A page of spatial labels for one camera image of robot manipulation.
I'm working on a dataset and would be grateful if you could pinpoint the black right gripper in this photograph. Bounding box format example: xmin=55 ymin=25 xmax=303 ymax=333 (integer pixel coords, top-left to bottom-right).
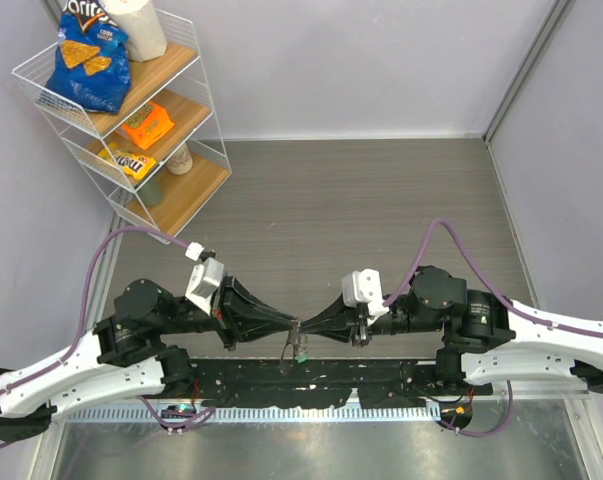
xmin=300 ymin=290 xmax=444 ymax=347

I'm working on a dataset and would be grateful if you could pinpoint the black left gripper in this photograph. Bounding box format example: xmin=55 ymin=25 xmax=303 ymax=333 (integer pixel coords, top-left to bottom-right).
xmin=156 ymin=268 xmax=296 ymax=348

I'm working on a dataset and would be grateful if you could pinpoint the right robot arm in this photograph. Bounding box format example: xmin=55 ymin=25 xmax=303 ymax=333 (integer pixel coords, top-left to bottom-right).
xmin=220 ymin=266 xmax=603 ymax=394

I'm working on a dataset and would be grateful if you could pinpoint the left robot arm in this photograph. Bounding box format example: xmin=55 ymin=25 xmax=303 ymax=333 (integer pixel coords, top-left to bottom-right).
xmin=0 ymin=276 xmax=298 ymax=444

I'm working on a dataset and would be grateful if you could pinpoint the beige paper cup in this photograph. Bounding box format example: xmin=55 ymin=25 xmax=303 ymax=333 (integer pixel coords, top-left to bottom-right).
xmin=166 ymin=142 xmax=193 ymax=176

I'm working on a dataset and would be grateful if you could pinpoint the yellow M&Ms candy bag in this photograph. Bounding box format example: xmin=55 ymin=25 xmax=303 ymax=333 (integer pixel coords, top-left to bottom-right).
xmin=98 ymin=142 xmax=156 ymax=181

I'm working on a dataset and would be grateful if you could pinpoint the orange Reeses candy bag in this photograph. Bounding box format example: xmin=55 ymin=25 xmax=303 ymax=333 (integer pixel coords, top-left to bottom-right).
xmin=117 ymin=101 xmax=175 ymax=150

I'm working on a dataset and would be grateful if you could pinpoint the blue Doritos chip bag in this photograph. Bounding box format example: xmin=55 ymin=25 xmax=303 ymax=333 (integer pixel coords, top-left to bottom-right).
xmin=46 ymin=1 xmax=132 ymax=114

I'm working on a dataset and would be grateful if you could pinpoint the paper towel roll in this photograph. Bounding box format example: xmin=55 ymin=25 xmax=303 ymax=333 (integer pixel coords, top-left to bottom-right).
xmin=101 ymin=0 xmax=167 ymax=62

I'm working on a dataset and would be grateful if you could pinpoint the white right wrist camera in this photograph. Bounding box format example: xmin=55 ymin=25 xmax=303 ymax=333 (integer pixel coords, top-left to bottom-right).
xmin=341 ymin=269 xmax=389 ymax=323

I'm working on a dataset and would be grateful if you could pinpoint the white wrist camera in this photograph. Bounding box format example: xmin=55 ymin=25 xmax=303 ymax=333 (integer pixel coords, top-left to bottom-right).
xmin=185 ymin=242 xmax=225 ymax=314
xmin=341 ymin=269 xmax=389 ymax=323

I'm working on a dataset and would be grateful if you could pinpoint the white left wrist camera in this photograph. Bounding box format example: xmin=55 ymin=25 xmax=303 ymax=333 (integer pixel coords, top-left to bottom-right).
xmin=185 ymin=242 xmax=225 ymax=314

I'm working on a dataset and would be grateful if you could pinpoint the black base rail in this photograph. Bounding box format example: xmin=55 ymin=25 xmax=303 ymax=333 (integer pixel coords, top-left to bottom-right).
xmin=150 ymin=357 xmax=497 ymax=411

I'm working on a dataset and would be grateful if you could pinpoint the white slotted cable duct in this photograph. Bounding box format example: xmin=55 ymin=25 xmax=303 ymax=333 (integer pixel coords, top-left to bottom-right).
xmin=66 ymin=402 xmax=441 ymax=424

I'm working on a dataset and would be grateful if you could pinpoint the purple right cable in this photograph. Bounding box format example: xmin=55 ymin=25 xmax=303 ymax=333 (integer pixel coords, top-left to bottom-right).
xmin=383 ymin=218 xmax=603 ymax=341

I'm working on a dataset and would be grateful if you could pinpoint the purple cable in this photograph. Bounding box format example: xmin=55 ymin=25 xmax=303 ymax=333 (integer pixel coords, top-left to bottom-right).
xmin=383 ymin=218 xmax=603 ymax=341
xmin=0 ymin=225 xmax=192 ymax=449

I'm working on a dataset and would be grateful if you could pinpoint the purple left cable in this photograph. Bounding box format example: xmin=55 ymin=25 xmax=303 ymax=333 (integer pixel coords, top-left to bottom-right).
xmin=0 ymin=225 xmax=192 ymax=449

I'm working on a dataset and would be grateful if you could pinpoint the white wire shelf rack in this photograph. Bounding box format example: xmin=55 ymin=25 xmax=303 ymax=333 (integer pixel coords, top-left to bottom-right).
xmin=12 ymin=10 xmax=232 ymax=238

